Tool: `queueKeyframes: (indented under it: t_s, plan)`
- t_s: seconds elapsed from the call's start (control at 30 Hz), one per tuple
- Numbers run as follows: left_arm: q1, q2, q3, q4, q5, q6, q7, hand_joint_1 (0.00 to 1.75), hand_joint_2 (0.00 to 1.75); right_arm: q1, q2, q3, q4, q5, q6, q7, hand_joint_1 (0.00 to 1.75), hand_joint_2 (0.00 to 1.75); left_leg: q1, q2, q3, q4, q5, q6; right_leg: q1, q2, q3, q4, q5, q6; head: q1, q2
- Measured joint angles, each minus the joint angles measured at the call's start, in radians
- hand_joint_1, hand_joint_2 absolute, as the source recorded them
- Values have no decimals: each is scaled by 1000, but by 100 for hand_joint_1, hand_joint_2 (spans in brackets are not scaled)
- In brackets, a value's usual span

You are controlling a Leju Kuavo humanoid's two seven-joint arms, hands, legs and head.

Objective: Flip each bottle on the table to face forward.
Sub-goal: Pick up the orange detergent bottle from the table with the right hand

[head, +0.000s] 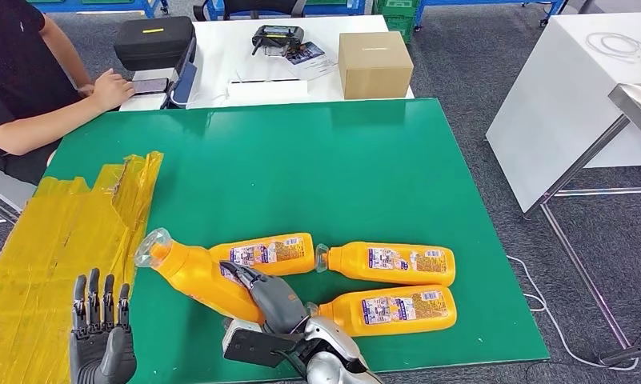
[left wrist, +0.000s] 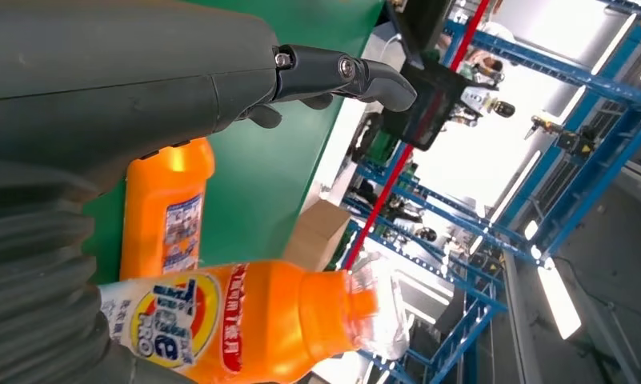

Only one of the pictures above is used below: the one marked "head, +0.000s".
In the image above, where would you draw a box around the brown cardboard box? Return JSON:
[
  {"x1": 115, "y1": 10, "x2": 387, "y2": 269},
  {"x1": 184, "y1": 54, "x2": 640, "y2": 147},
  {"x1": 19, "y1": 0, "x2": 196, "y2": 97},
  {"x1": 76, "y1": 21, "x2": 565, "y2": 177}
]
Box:
[{"x1": 338, "y1": 30, "x2": 415, "y2": 101}]

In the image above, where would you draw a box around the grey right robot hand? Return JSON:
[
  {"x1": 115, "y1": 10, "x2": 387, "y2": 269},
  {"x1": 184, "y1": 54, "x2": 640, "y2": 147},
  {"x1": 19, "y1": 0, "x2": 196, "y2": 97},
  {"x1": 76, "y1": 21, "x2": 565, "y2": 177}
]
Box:
[{"x1": 219, "y1": 259, "x2": 310, "y2": 335}]

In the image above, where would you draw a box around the smartphone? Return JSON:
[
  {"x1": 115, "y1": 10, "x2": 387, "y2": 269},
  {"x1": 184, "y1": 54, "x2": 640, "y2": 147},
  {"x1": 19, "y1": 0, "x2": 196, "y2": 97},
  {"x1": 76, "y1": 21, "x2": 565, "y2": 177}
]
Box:
[{"x1": 131, "y1": 78, "x2": 170, "y2": 97}]

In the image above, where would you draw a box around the black remote controller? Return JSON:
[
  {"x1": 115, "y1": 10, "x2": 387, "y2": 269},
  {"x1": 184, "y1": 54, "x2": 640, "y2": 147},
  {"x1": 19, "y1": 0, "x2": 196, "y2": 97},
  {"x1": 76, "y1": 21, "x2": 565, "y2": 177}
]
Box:
[{"x1": 250, "y1": 25, "x2": 305, "y2": 57}]

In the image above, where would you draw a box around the long white box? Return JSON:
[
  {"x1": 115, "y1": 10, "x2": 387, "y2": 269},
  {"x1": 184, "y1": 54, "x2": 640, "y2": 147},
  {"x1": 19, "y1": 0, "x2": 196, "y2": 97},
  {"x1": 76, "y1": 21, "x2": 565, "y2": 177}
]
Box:
[{"x1": 226, "y1": 78, "x2": 310, "y2": 107}]

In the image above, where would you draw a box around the grey chair seat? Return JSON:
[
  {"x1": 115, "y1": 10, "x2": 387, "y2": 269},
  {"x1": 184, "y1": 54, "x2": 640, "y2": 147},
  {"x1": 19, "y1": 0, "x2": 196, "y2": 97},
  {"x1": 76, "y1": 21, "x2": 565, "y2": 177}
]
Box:
[{"x1": 0, "y1": 154, "x2": 38, "y2": 226}]

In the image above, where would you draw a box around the orange detergent bottle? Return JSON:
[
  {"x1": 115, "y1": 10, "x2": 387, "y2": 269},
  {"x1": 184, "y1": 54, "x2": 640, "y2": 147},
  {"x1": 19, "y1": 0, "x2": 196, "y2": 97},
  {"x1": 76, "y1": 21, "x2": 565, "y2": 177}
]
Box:
[
  {"x1": 208, "y1": 232, "x2": 316, "y2": 278},
  {"x1": 305, "y1": 285, "x2": 458, "y2": 338},
  {"x1": 134, "y1": 227, "x2": 266, "y2": 326},
  {"x1": 314, "y1": 241, "x2": 457, "y2": 288}
]

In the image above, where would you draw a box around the black carrying case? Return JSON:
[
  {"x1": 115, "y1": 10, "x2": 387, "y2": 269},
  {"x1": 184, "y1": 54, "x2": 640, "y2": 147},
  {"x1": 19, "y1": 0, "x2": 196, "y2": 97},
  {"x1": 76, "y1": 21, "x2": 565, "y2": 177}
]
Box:
[{"x1": 113, "y1": 15, "x2": 195, "y2": 73}]

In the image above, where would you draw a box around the green plastic crate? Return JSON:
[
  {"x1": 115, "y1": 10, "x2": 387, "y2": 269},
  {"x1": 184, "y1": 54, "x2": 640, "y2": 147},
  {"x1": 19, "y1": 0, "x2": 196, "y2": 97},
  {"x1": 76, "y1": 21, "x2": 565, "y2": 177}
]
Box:
[
  {"x1": 373, "y1": 0, "x2": 422, "y2": 17},
  {"x1": 383, "y1": 14, "x2": 418, "y2": 45}
]

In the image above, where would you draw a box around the blue metal shelf rack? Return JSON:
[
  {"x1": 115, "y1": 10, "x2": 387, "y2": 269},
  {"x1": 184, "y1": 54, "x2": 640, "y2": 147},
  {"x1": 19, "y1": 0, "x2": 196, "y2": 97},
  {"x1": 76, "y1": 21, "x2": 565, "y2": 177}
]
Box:
[
  {"x1": 28, "y1": 0, "x2": 170, "y2": 17},
  {"x1": 208, "y1": 0, "x2": 367, "y2": 17}
]

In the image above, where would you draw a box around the stainless steel table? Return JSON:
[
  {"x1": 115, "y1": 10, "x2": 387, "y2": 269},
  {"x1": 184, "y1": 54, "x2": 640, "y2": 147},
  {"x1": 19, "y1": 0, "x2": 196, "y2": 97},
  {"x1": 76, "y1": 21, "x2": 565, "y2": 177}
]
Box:
[{"x1": 523, "y1": 80, "x2": 641, "y2": 366}]

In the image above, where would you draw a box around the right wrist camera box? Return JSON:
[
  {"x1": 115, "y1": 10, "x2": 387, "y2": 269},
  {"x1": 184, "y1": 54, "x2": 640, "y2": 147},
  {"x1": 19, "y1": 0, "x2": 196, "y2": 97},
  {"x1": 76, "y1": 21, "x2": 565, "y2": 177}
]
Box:
[{"x1": 222, "y1": 319, "x2": 305, "y2": 370}]

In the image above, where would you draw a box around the person's right hand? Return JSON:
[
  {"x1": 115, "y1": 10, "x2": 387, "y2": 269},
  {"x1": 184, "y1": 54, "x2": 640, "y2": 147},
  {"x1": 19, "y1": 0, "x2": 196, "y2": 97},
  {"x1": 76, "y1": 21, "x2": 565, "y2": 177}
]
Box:
[{"x1": 89, "y1": 67, "x2": 137, "y2": 114}]

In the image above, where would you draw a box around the white table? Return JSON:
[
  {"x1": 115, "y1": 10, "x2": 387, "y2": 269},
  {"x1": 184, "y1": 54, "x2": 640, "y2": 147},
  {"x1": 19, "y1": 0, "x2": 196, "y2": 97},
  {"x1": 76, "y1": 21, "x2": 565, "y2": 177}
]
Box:
[
  {"x1": 485, "y1": 11, "x2": 641, "y2": 214},
  {"x1": 119, "y1": 14, "x2": 415, "y2": 112}
]

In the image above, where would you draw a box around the printed booklet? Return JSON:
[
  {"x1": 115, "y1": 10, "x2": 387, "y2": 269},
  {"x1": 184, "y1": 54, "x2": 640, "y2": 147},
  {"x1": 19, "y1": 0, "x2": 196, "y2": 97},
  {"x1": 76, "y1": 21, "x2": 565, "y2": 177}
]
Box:
[{"x1": 282, "y1": 41, "x2": 338, "y2": 82}]

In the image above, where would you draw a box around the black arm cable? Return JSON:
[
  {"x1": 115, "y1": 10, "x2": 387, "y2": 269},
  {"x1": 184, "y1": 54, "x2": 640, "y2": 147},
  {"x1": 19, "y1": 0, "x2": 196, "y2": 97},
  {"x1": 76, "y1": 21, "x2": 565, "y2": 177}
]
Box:
[{"x1": 277, "y1": 350, "x2": 311, "y2": 380}]

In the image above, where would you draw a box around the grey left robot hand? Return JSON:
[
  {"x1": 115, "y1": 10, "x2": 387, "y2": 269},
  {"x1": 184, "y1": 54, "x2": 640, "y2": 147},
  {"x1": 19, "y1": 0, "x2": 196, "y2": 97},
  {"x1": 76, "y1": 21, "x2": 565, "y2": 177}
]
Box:
[{"x1": 68, "y1": 267, "x2": 137, "y2": 384}]

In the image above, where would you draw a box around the yellow plastic sheet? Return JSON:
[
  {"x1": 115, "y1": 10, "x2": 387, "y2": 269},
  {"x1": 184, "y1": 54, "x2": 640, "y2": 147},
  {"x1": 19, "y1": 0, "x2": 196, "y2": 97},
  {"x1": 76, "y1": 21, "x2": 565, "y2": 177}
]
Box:
[{"x1": 0, "y1": 150, "x2": 165, "y2": 384}]

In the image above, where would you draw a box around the black office chair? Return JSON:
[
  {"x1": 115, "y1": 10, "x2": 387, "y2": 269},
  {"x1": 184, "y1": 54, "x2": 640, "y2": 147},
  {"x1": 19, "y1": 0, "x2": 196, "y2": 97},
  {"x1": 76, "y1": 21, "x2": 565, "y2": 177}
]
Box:
[{"x1": 192, "y1": 0, "x2": 308, "y2": 21}]

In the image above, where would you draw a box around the thin white charging cable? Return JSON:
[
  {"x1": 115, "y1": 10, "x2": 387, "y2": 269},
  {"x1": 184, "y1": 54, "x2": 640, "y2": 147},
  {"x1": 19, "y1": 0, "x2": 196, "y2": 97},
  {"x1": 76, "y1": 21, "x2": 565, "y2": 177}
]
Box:
[{"x1": 169, "y1": 90, "x2": 231, "y2": 107}]

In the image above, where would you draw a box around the person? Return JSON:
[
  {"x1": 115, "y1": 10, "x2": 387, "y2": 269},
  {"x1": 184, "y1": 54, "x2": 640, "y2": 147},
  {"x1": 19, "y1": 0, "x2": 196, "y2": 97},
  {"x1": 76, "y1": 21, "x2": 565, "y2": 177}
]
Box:
[{"x1": 0, "y1": 0, "x2": 137, "y2": 186}]

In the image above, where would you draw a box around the white floor cable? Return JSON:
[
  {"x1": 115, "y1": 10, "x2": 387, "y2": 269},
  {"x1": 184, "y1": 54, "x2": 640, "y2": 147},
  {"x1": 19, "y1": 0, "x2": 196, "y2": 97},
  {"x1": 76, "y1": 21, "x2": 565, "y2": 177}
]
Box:
[{"x1": 505, "y1": 254, "x2": 641, "y2": 372}]

